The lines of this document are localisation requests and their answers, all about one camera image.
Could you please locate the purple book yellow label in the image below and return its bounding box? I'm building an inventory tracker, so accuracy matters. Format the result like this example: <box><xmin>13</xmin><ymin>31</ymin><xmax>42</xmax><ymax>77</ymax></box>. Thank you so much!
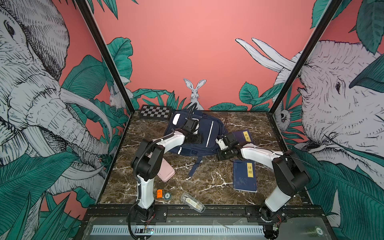
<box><xmin>233</xmin><ymin>130</ymin><xmax>254</xmax><ymax>144</ymax></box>

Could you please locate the navy blue school backpack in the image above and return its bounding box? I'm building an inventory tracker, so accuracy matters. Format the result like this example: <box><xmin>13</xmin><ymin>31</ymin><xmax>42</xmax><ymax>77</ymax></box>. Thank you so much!
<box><xmin>165</xmin><ymin>110</ymin><xmax>228</xmax><ymax>177</ymax></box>

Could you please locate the blue book yellow label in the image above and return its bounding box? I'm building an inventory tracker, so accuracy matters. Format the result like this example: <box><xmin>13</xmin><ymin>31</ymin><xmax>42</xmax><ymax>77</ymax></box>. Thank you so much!
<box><xmin>233</xmin><ymin>160</ymin><xmax>258</xmax><ymax>193</ymax></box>

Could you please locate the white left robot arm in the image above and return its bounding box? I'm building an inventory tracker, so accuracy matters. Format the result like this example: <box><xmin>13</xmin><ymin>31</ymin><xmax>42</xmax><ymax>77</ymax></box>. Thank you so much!
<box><xmin>131</xmin><ymin>119</ymin><xmax>202</xmax><ymax>212</ymax></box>

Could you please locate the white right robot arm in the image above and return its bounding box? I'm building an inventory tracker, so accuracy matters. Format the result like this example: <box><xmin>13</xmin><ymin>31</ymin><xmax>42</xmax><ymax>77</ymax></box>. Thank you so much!
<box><xmin>216</xmin><ymin>133</ymin><xmax>311</xmax><ymax>223</ymax></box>

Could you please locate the pink pencil case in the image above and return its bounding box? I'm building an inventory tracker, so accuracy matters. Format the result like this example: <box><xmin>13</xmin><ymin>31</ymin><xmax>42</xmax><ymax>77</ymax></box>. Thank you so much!
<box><xmin>144</xmin><ymin>154</ymin><xmax>175</xmax><ymax>182</ymax></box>

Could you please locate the clear plastic supply case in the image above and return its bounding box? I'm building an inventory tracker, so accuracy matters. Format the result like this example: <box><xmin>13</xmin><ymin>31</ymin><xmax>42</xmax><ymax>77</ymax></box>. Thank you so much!
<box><xmin>181</xmin><ymin>193</ymin><xmax>206</xmax><ymax>213</ymax></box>

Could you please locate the orange pencil sharpener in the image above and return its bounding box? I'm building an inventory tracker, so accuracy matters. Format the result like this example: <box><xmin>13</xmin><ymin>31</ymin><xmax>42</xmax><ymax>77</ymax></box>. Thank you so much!
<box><xmin>157</xmin><ymin>189</ymin><xmax>163</xmax><ymax>199</ymax></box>

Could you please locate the black white checkerboard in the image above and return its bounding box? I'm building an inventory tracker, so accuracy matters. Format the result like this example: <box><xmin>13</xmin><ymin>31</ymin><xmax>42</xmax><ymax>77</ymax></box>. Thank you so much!
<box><xmin>139</xmin><ymin>105</ymin><xmax>172</xmax><ymax>121</ymax></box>

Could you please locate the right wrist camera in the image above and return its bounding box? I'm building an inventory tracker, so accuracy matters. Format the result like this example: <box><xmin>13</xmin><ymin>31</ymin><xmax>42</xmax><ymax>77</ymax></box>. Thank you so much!
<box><xmin>216</xmin><ymin>138</ymin><xmax>228</xmax><ymax>151</ymax></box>

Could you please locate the black front mounting rail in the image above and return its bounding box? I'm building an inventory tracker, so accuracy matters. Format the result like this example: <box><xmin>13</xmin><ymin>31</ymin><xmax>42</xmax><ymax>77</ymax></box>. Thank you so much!
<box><xmin>83</xmin><ymin>204</ymin><xmax>328</xmax><ymax>224</ymax></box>

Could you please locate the white slotted cable duct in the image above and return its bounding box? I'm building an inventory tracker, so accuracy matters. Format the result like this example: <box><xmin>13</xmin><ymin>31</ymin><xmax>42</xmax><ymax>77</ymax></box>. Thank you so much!
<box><xmin>90</xmin><ymin>225</ymin><xmax>264</xmax><ymax>236</ymax></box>

